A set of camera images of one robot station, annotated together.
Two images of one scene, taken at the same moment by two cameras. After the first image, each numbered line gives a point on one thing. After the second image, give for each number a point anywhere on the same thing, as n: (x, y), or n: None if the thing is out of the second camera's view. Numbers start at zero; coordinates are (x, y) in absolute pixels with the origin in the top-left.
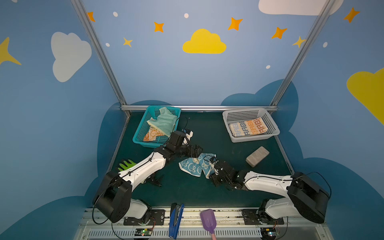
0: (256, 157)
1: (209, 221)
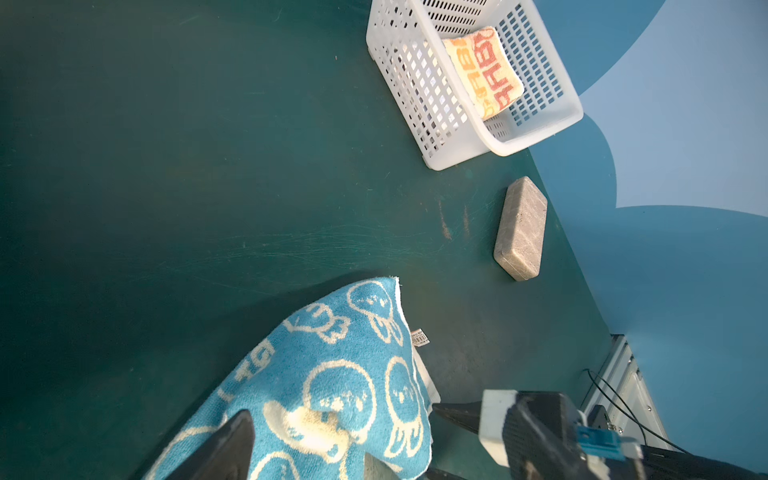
0: (520, 233)
1: None
